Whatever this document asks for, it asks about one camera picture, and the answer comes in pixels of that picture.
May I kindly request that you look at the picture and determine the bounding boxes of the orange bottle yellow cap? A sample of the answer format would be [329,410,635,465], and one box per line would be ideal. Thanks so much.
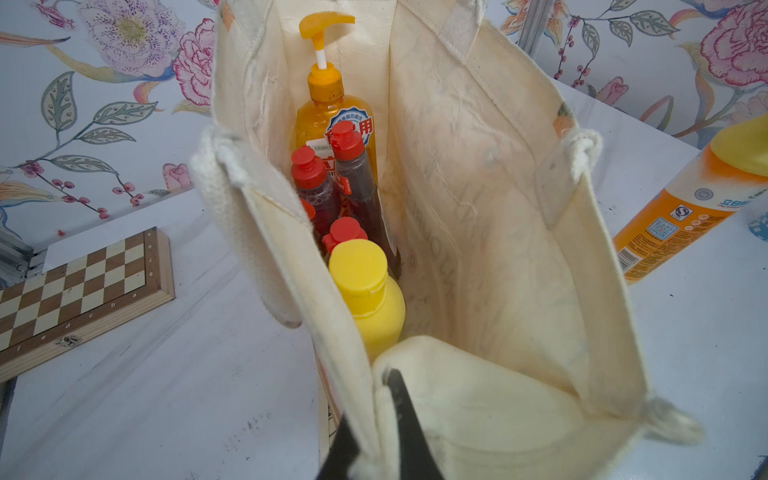
[329,239,406,362]
[613,114,767,284]

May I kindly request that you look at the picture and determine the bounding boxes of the cream canvas shopping bag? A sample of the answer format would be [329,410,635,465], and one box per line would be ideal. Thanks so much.
[191,1,704,479]

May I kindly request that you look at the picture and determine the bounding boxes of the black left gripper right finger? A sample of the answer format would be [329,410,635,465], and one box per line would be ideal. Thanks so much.
[384,368,443,480]

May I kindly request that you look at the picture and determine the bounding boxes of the orange bottle yellow cap front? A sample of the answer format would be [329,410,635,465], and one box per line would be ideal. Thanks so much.
[613,114,767,284]

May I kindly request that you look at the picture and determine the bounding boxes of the red Fairy dish soap bottle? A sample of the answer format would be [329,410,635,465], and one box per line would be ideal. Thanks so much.
[291,146,341,238]

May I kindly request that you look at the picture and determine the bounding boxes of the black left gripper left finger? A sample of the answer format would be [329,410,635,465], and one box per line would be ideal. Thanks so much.
[316,417,360,480]

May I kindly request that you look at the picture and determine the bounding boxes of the large orange pump soap bottle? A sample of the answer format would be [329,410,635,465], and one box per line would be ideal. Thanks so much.
[292,11,377,172]

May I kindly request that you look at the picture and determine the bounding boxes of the wooden chess board box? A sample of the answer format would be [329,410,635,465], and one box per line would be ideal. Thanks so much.
[1,227,175,383]

